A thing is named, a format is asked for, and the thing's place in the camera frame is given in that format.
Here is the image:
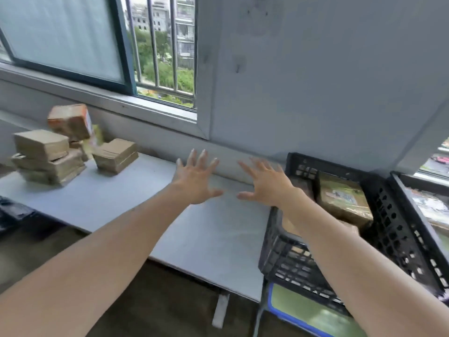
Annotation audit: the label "white table leg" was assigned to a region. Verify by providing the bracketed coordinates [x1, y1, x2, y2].
[211, 292, 231, 329]

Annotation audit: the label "thin brown cardboard box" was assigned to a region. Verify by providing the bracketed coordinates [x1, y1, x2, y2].
[95, 152, 139, 177]

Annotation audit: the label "person's left forearm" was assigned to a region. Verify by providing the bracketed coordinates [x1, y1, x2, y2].
[0, 182, 192, 337]

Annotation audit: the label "person's right forearm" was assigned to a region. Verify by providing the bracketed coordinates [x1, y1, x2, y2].
[277, 187, 449, 337]

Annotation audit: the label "orange taped cardboard box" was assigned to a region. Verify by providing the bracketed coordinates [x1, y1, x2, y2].
[47, 104, 93, 142]

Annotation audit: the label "person's right hand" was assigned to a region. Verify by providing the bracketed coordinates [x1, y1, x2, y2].
[237, 157, 299, 208]

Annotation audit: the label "sliding window with green frame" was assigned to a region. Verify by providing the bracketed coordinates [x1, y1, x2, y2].
[0, 0, 138, 96]

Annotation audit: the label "black object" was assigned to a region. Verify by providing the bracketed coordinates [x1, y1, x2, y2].
[0, 196, 37, 237]

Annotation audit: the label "flat wide cardboard box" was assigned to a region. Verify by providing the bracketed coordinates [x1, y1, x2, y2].
[11, 149, 86, 178]

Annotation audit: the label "small plain cardboard box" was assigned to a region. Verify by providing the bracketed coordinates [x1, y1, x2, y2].
[14, 129, 70, 161]

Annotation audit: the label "brown box with green label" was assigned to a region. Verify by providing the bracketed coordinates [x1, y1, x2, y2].
[315, 171, 374, 229]

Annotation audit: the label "person's left hand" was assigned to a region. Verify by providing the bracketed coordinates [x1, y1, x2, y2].
[171, 149, 224, 205]

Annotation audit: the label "blue plastic crate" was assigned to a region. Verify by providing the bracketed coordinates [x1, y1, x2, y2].
[267, 282, 368, 337]

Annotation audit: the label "square brown cardboard box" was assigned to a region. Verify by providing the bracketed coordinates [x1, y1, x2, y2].
[92, 138, 138, 165]

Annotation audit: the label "metal window bars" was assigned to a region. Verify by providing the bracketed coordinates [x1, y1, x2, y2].
[123, 0, 196, 102]

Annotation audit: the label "yellow packet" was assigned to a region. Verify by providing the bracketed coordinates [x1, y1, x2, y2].
[81, 124, 105, 155]

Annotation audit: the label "large black plastic crate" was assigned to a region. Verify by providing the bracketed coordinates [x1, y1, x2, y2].
[258, 152, 449, 317]

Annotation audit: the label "pile of wrapped packets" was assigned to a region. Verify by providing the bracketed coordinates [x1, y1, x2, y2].
[403, 187, 449, 240]

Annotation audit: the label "flat taped cardboard box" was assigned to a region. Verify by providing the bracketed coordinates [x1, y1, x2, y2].
[18, 165, 87, 187]

